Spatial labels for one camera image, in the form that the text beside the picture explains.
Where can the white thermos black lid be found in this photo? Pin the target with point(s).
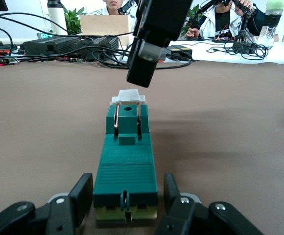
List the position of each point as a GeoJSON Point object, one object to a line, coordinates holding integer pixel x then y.
{"type": "Point", "coordinates": [57, 22]}

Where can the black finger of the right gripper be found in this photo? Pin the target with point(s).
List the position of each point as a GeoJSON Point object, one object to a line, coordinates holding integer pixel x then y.
{"type": "Point", "coordinates": [142, 71]}

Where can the red black device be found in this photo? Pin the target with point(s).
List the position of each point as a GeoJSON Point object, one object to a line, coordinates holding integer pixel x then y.
{"type": "Point", "coordinates": [2, 52]}

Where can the black box yellow label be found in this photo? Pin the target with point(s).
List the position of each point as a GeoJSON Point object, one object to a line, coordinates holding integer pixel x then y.
{"type": "Point", "coordinates": [181, 51]}

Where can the cardboard box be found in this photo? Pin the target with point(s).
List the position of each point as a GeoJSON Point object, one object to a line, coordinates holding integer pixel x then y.
{"type": "Point", "coordinates": [102, 27]}

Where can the clear bottle green lid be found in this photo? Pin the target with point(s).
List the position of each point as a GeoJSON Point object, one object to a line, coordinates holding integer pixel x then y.
{"type": "Point", "coordinates": [273, 17]}

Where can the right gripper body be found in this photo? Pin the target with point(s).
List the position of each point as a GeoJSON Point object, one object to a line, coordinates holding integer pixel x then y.
{"type": "Point", "coordinates": [161, 19]}

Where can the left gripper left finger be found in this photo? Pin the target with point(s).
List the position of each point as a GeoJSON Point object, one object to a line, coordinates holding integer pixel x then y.
{"type": "Point", "coordinates": [58, 215]}

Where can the person in white shirt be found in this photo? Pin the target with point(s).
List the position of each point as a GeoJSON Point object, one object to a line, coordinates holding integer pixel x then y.
{"type": "Point", "coordinates": [112, 3]}

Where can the black power supply box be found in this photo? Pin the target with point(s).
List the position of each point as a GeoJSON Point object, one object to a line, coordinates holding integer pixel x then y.
{"type": "Point", "coordinates": [107, 42]}
{"type": "Point", "coordinates": [54, 45]}

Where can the green digital display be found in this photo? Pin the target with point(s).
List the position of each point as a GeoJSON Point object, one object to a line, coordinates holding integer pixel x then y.
{"type": "Point", "coordinates": [44, 36]}

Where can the black power strip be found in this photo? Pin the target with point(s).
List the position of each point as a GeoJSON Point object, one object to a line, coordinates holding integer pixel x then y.
{"type": "Point", "coordinates": [221, 40]}

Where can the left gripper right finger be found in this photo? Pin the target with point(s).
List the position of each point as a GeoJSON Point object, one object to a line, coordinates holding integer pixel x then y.
{"type": "Point", "coordinates": [193, 220]}

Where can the person in white jacket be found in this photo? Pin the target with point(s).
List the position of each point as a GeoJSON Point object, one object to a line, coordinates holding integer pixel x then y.
{"type": "Point", "coordinates": [222, 22]}

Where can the green leafy plant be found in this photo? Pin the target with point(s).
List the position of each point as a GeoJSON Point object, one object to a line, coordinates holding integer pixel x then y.
{"type": "Point", "coordinates": [73, 20]}
{"type": "Point", "coordinates": [192, 13]}

